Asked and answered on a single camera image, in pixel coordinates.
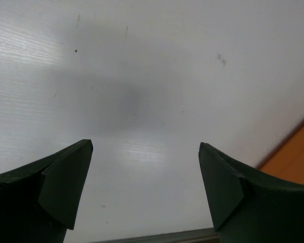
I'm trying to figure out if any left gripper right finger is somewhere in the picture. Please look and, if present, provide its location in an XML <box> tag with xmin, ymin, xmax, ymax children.
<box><xmin>199</xmin><ymin>143</ymin><xmax>304</xmax><ymax>242</ymax></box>

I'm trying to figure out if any aluminium frame rail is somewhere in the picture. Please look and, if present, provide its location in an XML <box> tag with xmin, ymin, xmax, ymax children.
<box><xmin>99</xmin><ymin>228</ymin><xmax>220</xmax><ymax>243</ymax></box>

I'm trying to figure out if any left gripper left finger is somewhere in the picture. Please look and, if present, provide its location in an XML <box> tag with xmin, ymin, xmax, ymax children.
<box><xmin>0</xmin><ymin>139</ymin><xmax>93</xmax><ymax>242</ymax></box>

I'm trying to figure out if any orange plastic bin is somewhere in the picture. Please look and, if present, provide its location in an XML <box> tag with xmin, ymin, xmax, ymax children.
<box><xmin>260</xmin><ymin>125</ymin><xmax>304</xmax><ymax>185</ymax></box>

